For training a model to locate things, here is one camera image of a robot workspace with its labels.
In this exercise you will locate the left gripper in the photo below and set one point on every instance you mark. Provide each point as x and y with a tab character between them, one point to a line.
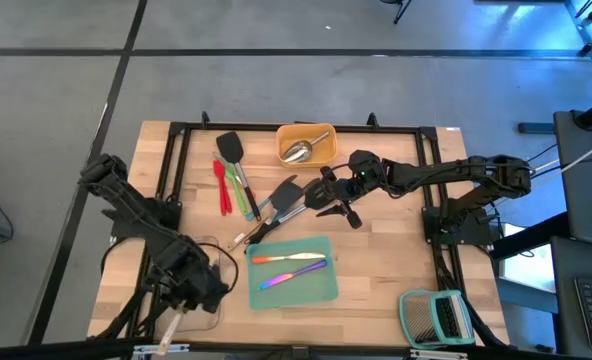
193	277

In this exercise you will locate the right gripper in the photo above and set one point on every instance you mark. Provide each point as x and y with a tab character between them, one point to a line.
363	170

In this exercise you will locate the wooden spatula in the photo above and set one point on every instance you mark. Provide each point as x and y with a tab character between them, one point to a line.
172	330

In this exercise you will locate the orange plastic bin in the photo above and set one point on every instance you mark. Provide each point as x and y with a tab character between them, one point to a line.
332	150

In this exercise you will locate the silver metal scoop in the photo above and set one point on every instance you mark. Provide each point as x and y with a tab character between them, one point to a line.
296	151

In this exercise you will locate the rainbow iridescent knife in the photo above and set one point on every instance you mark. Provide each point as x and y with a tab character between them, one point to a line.
291	275

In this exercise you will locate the teal plastic tray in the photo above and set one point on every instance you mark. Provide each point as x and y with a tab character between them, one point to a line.
296	295

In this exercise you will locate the red silicone spatula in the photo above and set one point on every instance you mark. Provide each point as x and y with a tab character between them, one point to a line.
218	170
227	205

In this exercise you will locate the green silicone utensil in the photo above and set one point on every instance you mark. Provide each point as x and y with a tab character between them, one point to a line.
238	192

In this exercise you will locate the black spatula steel shaft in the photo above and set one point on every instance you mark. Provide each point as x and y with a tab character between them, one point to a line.
230	146

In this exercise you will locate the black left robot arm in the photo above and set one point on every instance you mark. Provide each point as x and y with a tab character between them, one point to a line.
126	200

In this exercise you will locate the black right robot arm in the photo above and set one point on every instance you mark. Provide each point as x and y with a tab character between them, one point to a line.
451	170

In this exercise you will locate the teal framed grater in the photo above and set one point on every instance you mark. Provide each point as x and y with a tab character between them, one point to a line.
426	320

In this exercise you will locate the black diagonal beam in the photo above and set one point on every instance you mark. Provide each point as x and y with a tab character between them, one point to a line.
531	235

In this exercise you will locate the black stand legs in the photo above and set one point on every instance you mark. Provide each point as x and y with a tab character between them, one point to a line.
401	10

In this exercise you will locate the grey blue floor bar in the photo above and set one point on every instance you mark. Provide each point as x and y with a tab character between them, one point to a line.
536	128

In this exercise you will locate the dark desk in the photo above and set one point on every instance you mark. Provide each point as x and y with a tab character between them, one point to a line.
563	300

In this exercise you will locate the dark grey side table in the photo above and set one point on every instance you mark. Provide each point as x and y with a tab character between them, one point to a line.
591	190

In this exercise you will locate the black frame strut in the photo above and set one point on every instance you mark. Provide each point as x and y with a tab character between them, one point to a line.
126	315
446	272

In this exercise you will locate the black aluminium table frame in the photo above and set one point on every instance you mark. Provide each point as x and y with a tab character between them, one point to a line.
261	127

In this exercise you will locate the black front frame rail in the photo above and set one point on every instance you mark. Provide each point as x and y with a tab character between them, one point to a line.
51	350

